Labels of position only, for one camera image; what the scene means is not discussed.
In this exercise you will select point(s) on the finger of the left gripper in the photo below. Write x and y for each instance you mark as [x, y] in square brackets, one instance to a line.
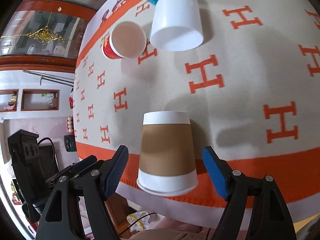
[71, 170]

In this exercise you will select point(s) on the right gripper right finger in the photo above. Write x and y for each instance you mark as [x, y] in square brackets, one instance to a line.
[270, 217]

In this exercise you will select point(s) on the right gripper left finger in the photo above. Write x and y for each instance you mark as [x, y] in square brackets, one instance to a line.
[96, 184]

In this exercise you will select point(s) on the brown sleeve paper cup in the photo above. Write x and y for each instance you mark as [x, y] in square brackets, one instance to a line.
[167, 164]

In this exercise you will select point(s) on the red paper cup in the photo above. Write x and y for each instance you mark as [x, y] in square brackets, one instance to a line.
[127, 40]

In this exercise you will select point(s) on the white plastic cup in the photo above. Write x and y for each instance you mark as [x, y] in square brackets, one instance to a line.
[176, 25]

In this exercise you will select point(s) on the wooden glass cabinet door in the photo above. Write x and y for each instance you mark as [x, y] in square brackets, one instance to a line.
[46, 34]

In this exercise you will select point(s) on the orange beige H blanket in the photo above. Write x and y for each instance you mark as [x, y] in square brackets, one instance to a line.
[200, 79]

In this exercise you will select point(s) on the wall niche shelf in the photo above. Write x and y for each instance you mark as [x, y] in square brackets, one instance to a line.
[27, 100]

